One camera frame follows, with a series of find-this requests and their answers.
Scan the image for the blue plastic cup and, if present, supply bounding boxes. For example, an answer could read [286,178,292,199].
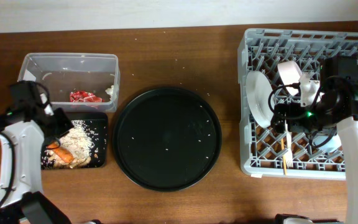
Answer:
[313,134,342,153]

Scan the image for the clear plastic waste bin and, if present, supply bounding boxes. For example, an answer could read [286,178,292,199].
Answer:
[17,53,121,113]

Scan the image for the orange carrot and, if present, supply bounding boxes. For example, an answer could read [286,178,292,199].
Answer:
[47,142,74,164]

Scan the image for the round black serving tray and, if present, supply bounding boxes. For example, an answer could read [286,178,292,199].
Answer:
[111,87,223,192]

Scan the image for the white plastic fork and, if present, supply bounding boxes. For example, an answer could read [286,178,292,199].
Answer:
[285,122,293,167]

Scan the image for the crumpled white tissue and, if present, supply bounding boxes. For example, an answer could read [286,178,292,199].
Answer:
[105,85,114,100]

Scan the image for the rice and peanut shells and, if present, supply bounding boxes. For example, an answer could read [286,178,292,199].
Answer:
[41,120,99,169]

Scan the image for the black rectangular tray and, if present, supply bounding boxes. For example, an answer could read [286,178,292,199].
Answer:
[67,112,108,168]

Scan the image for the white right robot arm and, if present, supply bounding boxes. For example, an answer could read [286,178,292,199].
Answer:
[269,76,358,223]

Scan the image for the grey dishwasher rack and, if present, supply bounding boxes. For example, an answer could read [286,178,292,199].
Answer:
[237,28,358,180]

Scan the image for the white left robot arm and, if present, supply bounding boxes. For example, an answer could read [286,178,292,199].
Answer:
[0,108,73,223]

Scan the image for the red snack wrapper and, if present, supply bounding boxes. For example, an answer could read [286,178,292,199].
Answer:
[70,91,103,103]

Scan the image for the grey plate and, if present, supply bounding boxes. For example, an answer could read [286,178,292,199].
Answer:
[246,71,273,128]

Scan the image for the white bowl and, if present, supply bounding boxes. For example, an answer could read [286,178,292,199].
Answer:
[277,61,302,85]

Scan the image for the wooden chopstick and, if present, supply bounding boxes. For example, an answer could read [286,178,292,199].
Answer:
[280,139,287,175]

